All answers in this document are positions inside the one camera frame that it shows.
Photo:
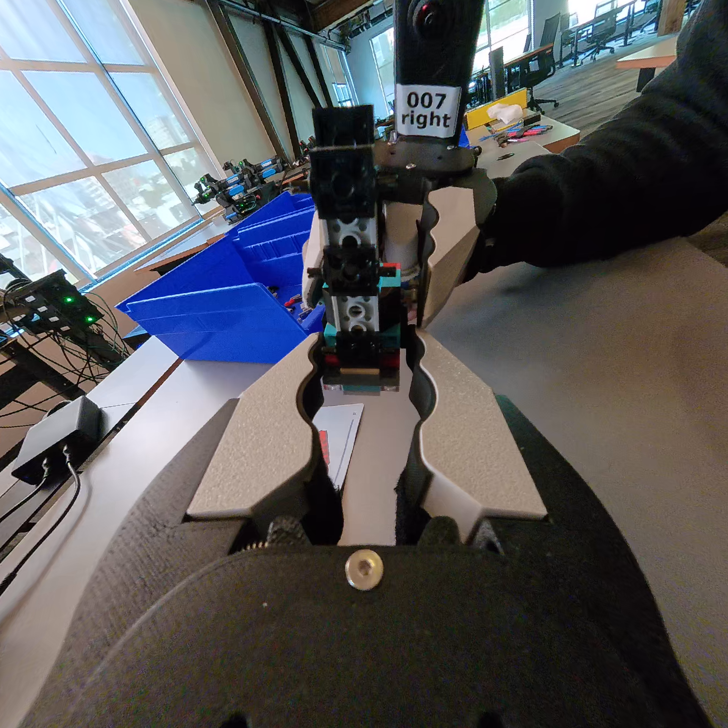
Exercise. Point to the black charger box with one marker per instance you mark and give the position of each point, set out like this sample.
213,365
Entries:
57,432

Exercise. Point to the wood-edged desk with pens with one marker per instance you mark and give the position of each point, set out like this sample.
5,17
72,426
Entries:
540,145

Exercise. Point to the white instruction sheet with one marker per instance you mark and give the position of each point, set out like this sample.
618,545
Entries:
341,432

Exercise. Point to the ribbed blue plastic bin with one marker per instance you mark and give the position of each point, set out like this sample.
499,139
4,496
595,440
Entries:
267,250

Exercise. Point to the black monitor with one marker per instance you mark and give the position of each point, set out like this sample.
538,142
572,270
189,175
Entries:
496,71

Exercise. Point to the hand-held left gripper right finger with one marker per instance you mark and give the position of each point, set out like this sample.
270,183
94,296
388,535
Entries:
478,455

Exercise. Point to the black metal rack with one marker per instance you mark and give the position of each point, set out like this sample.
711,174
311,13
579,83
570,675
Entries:
23,355

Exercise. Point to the multicoloured toy brick model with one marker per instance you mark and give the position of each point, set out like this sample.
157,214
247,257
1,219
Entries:
347,170

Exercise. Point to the pile of coloured pens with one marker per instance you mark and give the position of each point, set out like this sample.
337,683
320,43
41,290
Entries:
520,132

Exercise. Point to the black hub with green lights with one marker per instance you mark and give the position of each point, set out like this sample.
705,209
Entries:
51,301

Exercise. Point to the white crumpled paper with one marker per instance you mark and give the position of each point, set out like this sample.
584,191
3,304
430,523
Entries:
505,112

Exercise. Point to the grey desk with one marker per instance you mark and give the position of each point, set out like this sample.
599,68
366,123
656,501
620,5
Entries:
569,398

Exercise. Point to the black office chair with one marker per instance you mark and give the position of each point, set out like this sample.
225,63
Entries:
537,65

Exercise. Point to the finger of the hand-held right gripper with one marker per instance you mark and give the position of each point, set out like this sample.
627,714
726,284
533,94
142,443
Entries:
455,239
314,267

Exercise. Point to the row of black robot arms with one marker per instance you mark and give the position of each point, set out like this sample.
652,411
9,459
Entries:
239,190

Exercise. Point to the large blue plastic bin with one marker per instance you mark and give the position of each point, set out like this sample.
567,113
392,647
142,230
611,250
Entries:
199,330

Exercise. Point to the small wood-edged table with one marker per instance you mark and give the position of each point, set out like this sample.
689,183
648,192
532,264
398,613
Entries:
645,57

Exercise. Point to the yellow box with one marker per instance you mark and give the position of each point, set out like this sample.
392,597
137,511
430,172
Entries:
480,114

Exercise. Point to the person's right forearm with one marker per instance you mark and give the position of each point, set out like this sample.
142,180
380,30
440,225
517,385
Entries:
597,199

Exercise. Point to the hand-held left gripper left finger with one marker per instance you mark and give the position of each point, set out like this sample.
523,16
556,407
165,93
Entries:
256,455

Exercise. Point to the row of black office chairs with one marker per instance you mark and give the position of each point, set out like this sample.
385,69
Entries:
603,25

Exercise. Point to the large grid window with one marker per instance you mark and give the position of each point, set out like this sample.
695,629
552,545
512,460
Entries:
85,114

